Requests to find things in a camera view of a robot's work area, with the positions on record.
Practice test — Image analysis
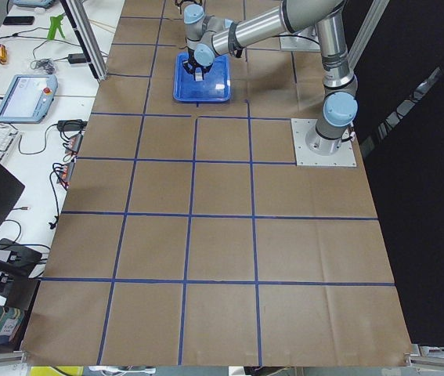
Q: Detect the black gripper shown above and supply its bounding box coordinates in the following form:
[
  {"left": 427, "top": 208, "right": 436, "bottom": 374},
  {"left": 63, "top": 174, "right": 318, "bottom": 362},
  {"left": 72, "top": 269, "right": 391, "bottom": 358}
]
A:
[{"left": 182, "top": 55, "right": 211, "bottom": 74}]

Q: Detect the white toy building block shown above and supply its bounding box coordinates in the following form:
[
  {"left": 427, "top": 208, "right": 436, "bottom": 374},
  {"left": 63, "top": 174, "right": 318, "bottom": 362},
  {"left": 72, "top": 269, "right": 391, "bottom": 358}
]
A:
[{"left": 194, "top": 69, "right": 204, "bottom": 81}]

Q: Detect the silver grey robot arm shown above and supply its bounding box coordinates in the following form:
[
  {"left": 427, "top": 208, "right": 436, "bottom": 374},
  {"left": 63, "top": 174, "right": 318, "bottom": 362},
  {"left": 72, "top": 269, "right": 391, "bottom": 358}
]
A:
[{"left": 175, "top": 1, "right": 358, "bottom": 156}]

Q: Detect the blue plastic tray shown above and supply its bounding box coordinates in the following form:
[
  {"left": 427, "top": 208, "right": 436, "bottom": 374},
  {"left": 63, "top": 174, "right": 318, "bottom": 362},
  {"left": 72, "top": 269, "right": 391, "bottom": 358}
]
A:
[{"left": 173, "top": 52, "right": 231, "bottom": 103}]

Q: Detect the wooden chopstick pair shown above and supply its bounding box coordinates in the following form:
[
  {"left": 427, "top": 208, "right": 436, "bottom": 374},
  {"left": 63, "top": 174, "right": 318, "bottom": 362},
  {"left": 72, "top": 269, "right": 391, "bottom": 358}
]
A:
[{"left": 89, "top": 20, "right": 117, "bottom": 33}]

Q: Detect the black power adapter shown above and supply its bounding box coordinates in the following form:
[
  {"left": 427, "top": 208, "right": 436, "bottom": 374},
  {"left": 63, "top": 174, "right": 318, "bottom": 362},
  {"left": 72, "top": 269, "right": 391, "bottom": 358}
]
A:
[{"left": 67, "top": 53, "right": 87, "bottom": 64}]

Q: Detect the blue teach pendant tablet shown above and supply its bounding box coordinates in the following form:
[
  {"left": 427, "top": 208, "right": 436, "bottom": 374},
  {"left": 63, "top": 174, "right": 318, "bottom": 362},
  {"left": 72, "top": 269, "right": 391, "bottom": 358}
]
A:
[{"left": 0, "top": 74, "right": 58, "bottom": 124}]

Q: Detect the brown paper table cover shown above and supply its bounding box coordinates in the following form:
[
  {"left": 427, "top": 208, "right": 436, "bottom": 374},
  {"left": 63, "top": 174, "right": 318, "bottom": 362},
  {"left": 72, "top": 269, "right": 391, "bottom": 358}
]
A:
[{"left": 22, "top": 1, "right": 410, "bottom": 367}]

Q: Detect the black smartphone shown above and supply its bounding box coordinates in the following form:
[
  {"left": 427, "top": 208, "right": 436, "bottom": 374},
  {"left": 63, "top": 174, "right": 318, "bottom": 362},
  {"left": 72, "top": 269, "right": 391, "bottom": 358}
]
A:
[{"left": 2, "top": 16, "right": 34, "bottom": 26}]

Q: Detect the aluminium frame post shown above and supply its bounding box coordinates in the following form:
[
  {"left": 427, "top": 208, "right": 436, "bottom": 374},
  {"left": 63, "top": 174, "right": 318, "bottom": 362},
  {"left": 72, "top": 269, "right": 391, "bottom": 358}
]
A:
[{"left": 60, "top": 0, "right": 108, "bottom": 82}]

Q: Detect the green handled reacher grabber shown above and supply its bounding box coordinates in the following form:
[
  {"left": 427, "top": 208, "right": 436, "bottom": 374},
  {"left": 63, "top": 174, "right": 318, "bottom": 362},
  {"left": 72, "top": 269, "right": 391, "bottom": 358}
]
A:
[{"left": 46, "top": 13, "right": 66, "bottom": 41}]

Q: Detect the square metal base plate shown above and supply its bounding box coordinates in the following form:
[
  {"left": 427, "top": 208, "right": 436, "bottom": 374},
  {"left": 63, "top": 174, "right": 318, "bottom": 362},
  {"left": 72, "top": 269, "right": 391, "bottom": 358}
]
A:
[{"left": 291, "top": 118, "right": 357, "bottom": 168}]

